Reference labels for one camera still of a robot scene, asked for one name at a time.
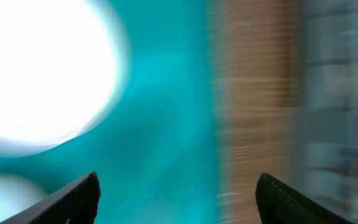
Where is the grey dish rack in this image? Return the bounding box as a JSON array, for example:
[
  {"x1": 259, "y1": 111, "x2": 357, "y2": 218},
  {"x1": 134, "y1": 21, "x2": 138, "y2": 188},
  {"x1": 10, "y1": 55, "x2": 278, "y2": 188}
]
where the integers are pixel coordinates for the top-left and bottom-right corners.
[{"x1": 293, "y1": 0, "x2": 358, "y2": 223}]

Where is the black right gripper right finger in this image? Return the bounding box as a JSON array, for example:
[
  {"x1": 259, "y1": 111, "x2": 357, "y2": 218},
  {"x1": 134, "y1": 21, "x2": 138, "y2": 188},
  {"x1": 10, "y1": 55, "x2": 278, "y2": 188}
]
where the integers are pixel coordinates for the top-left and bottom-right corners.
[{"x1": 255, "y1": 173, "x2": 351, "y2": 224}]

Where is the large white plate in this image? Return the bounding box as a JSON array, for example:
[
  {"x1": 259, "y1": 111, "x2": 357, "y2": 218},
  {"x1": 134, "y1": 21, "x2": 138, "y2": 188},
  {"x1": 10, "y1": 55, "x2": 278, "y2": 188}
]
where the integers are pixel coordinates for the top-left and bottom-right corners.
[{"x1": 0, "y1": 0, "x2": 130, "y2": 157}]

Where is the grey bowl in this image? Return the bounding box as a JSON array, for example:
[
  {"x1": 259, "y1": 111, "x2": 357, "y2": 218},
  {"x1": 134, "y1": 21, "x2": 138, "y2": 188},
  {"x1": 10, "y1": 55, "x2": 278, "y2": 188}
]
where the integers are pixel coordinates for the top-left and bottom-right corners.
[{"x1": 0, "y1": 175, "x2": 47, "y2": 222}]

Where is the teal plastic tray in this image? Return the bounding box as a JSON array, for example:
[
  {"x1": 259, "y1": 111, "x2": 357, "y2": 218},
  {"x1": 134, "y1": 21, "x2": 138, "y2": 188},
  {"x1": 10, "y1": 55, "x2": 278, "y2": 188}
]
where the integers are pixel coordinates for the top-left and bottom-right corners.
[{"x1": 0, "y1": 1, "x2": 218, "y2": 223}]

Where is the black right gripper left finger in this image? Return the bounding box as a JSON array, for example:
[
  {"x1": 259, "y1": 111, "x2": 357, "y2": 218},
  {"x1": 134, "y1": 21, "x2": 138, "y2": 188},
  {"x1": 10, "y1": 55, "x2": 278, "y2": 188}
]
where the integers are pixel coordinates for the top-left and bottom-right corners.
[{"x1": 0, "y1": 172, "x2": 101, "y2": 224}]

